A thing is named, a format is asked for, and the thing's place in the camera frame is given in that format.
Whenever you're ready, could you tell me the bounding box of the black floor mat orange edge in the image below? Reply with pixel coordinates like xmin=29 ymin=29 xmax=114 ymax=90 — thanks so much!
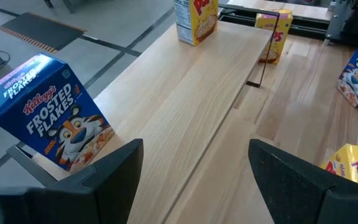
xmin=0 ymin=12 xmax=87 ymax=54

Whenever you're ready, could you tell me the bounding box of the wooden shelf with black legs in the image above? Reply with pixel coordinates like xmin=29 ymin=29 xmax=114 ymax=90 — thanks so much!
xmin=6 ymin=11 xmax=281 ymax=224

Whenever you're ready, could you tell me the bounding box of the yellow Corn Pops cereal box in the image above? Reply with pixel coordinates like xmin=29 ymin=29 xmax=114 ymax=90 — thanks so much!
xmin=255 ymin=9 xmax=294 ymax=65
xmin=173 ymin=0 xmax=219 ymax=47
xmin=320 ymin=142 xmax=358 ymax=191

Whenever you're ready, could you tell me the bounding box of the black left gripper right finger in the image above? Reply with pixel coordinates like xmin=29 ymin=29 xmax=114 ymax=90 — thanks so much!
xmin=249 ymin=139 xmax=358 ymax=224

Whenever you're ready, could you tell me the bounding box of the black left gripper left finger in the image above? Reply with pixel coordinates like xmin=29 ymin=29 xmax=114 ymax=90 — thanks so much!
xmin=35 ymin=139 xmax=144 ymax=224

